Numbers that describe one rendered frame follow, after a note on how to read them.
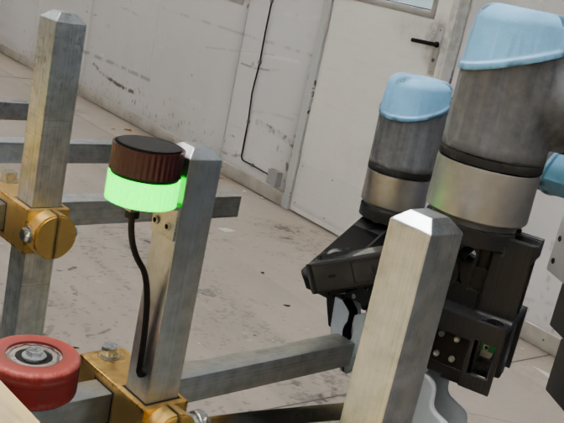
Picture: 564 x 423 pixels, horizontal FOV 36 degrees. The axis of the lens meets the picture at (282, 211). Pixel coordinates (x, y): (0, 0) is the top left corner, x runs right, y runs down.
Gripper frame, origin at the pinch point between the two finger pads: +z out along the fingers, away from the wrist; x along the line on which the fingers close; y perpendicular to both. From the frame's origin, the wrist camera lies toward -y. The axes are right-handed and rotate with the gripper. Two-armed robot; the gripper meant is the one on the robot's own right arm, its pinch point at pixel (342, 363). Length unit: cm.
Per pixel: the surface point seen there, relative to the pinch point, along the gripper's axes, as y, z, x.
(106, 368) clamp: -33.0, -5.0, 1.4
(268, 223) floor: 225, 85, 249
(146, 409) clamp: -33.6, -5.0, -6.4
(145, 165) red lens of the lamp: -37.7, -27.6, -6.5
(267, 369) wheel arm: -14.3, -2.7, -1.5
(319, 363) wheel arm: -6.1, -1.9, -1.5
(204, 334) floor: 109, 84, 150
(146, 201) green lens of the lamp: -37.3, -24.7, -6.8
